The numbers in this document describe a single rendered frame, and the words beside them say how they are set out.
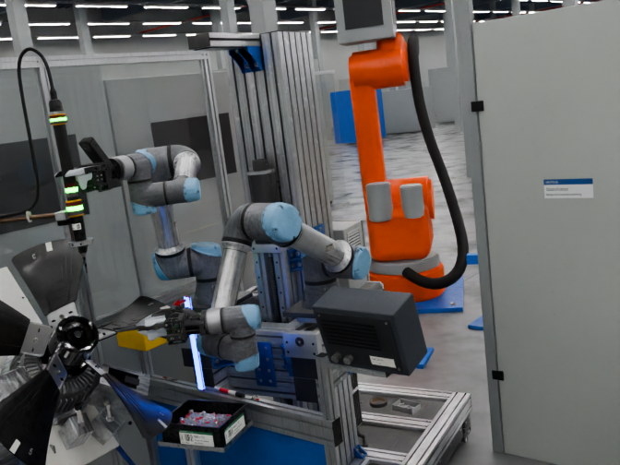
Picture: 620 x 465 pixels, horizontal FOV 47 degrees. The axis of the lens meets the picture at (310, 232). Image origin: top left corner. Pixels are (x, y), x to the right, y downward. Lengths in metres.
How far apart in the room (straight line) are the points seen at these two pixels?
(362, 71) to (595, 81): 3.06
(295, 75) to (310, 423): 1.30
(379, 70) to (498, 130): 2.73
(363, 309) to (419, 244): 3.94
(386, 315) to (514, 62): 1.63
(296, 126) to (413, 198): 3.05
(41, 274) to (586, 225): 2.10
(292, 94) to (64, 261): 1.05
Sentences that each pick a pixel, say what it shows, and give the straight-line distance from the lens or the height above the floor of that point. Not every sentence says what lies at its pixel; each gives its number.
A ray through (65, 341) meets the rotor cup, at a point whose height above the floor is 1.21.
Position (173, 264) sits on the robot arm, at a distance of 2.77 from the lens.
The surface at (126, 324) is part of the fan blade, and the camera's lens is 2.18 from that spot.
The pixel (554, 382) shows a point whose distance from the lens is 3.40.
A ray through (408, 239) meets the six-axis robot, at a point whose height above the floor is 0.56.
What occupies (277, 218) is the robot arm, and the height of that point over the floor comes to 1.44.
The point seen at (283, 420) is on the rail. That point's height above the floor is 0.83.
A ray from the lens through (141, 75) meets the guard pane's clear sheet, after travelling 3.20.
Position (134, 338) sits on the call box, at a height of 1.03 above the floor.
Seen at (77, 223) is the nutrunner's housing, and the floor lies 1.51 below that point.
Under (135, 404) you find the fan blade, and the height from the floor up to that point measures 1.02.
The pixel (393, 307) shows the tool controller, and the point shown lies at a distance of 1.81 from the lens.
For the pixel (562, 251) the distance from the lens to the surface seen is 3.18.
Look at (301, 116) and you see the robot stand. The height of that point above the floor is 1.71.
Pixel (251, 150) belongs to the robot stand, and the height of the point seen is 1.60.
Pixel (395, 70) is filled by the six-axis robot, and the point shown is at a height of 1.90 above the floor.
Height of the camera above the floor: 1.78
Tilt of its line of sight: 11 degrees down
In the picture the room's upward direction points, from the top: 7 degrees counter-clockwise
